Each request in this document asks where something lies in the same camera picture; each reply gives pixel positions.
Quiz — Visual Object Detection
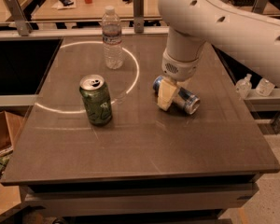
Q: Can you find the wooden desk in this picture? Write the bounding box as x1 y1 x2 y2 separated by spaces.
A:
31 0 280 22

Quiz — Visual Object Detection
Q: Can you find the clear sanitizer bottle left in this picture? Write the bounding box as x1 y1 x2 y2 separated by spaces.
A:
235 74 252 99

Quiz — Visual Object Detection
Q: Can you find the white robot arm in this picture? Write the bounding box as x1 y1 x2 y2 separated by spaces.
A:
158 0 280 111

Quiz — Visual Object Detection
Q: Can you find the clear sanitizer bottle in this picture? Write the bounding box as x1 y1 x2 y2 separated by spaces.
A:
235 74 252 99
256 78 274 96

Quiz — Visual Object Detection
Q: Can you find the clear plastic water bottle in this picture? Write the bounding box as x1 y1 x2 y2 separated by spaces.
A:
102 6 123 69

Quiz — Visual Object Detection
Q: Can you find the blue silver redbull can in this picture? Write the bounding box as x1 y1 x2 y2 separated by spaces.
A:
153 76 200 115

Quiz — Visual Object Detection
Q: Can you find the left metal bracket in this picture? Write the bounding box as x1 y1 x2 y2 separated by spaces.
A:
5 0 32 36

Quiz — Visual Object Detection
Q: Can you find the green soda can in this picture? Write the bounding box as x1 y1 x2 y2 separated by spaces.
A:
79 75 112 126

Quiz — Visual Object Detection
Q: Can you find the middle metal bracket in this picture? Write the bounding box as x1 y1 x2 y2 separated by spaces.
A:
133 0 144 33

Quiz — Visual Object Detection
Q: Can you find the clear sanitizer bottle right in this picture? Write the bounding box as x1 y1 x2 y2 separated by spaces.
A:
256 78 274 96

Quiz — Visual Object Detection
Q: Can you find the cardboard box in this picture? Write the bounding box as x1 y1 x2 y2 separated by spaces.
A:
0 111 24 157

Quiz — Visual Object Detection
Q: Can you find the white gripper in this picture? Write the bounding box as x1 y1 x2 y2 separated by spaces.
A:
158 50 199 111

